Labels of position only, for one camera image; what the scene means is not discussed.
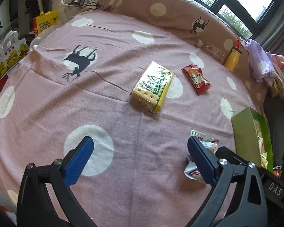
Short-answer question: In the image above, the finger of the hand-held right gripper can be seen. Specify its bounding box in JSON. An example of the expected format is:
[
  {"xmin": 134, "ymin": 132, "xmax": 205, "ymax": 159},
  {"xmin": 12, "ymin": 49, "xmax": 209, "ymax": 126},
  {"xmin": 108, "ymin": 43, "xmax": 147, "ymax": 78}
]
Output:
[{"xmin": 214, "ymin": 146, "xmax": 250, "ymax": 165}]

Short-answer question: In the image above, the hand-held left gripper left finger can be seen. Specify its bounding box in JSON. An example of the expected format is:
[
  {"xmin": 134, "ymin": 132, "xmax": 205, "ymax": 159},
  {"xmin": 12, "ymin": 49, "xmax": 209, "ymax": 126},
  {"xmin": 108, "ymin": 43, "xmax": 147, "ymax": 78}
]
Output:
[{"xmin": 16, "ymin": 136, "xmax": 96, "ymax": 227}]

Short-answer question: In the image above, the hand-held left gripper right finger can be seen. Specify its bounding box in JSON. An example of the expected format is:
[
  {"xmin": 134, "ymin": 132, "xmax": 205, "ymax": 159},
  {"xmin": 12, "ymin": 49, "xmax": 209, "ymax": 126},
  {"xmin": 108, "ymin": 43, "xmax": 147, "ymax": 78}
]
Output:
[{"xmin": 186, "ymin": 136, "xmax": 268, "ymax": 227}]

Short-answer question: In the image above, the silver snack wrapper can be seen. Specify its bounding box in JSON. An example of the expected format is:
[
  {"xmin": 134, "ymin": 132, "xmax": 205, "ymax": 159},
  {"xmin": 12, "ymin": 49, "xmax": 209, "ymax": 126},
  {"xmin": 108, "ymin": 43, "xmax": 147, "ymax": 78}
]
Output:
[{"xmin": 183, "ymin": 130, "xmax": 220, "ymax": 182}]

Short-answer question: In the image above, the green cardboard box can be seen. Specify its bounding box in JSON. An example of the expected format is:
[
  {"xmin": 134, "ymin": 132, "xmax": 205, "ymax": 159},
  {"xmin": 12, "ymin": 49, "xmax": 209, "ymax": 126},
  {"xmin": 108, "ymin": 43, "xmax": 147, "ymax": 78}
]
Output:
[{"xmin": 231, "ymin": 106, "xmax": 274, "ymax": 173}]

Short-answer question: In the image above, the yellow snack packet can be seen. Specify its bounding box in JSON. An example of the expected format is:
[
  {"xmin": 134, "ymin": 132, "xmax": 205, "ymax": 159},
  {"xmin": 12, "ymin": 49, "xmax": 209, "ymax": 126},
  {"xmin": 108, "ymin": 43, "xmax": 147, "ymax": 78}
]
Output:
[{"xmin": 260, "ymin": 151, "xmax": 268, "ymax": 168}]

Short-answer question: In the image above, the yellow green cracker packet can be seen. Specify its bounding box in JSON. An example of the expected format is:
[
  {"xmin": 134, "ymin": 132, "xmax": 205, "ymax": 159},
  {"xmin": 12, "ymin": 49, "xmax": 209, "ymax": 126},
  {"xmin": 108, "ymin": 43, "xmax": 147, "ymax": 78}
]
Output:
[{"xmin": 129, "ymin": 61, "xmax": 175, "ymax": 114}]

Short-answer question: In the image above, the person's dark clothing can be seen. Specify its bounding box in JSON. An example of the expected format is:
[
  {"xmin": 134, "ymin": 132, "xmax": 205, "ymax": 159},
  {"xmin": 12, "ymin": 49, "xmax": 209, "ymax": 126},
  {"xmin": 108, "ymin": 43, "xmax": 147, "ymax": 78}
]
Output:
[{"xmin": 263, "ymin": 95, "xmax": 284, "ymax": 168}]

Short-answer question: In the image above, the pink dotted bedsheet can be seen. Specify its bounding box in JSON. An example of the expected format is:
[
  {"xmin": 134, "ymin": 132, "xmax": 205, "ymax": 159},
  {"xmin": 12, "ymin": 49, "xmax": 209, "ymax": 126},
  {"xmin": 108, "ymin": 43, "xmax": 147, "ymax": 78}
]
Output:
[{"xmin": 0, "ymin": 11, "xmax": 268, "ymax": 227}]

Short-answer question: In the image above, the red snack packet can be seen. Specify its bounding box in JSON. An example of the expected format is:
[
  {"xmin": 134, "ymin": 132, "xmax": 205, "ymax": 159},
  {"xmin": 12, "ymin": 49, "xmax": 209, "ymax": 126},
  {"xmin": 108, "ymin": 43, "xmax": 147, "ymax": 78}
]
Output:
[{"xmin": 181, "ymin": 64, "xmax": 213, "ymax": 96}]

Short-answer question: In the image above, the yellow bottle with red cap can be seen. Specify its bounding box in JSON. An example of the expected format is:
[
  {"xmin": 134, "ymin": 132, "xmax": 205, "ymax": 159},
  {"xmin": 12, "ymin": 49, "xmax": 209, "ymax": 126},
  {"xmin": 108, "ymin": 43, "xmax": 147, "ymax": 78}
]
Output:
[{"xmin": 223, "ymin": 39, "xmax": 242, "ymax": 72}]

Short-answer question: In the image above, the translucent plastic bag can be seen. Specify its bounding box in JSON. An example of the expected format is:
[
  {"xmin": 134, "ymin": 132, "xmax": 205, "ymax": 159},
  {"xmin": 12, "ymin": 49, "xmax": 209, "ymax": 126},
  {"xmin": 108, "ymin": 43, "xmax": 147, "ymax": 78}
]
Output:
[{"xmin": 268, "ymin": 54, "xmax": 284, "ymax": 97}]

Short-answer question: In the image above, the purple white plastic bag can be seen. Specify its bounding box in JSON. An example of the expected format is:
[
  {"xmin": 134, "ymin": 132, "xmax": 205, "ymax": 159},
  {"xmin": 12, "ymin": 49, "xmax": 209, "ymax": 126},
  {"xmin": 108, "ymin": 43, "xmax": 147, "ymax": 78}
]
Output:
[{"xmin": 245, "ymin": 38, "xmax": 278, "ymax": 83}]

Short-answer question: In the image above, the clear plastic bottle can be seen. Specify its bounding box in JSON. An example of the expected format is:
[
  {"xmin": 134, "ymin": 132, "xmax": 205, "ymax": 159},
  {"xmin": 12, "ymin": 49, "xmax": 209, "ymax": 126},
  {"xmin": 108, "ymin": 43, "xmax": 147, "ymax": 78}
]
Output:
[{"xmin": 196, "ymin": 40, "xmax": 228, "ymax": 63}]

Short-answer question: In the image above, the yellow cardboard box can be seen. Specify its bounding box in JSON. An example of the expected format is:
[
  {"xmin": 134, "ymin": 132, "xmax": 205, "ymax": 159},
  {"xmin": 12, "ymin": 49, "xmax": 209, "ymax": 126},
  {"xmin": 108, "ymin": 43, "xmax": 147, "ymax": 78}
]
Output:
[{"xmin": 33, "ymin": 10, "xmax": 60, "ymax": 35}]

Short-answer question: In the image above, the beige cloth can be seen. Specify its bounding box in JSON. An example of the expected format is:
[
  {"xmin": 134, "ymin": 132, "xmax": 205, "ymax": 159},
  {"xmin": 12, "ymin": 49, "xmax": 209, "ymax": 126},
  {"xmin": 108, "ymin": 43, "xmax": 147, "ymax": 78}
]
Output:
[{"xmin": 51, "ymin": 0, "xmax": 86, "ymax": 22}]

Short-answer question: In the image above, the white handled shopping bag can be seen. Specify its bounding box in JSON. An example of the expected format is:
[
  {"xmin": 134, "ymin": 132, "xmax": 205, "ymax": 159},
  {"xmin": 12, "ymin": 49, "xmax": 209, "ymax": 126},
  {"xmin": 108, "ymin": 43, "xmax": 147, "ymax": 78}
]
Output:
[{"xmin": 0, "ymin": 30, "xmax": 30, "ymax": 91}]

